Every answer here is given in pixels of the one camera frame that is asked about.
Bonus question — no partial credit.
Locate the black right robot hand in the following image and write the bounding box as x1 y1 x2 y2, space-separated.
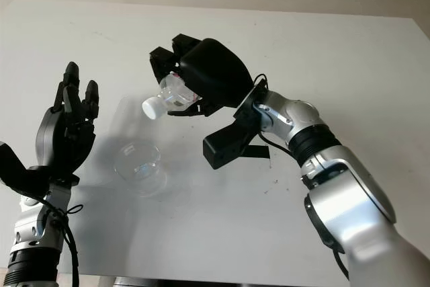
149 34 255 118

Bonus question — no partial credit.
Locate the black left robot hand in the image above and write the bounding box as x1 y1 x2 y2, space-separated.
35 61 101 177

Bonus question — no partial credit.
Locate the clear water bottle red label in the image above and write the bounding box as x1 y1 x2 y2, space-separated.
141 71 204 120

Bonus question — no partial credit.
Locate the clear plastic cup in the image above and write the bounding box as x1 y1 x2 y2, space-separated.
113 142 168 198

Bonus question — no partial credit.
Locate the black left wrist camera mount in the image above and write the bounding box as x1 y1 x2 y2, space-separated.
0 141 81 198

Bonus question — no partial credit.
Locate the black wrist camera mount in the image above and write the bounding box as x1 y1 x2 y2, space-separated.
202 83 269 171
0 141 81 198

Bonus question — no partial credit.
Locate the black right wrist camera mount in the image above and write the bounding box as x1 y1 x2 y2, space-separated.
202 83 269 171

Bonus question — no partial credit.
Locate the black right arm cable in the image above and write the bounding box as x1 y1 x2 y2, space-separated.
252 73 351 281

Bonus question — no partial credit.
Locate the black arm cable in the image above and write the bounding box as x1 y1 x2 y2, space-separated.
43 204 83 287
252 73 351 281

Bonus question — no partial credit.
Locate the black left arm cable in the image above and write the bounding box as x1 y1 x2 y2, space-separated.
43 204 83 287

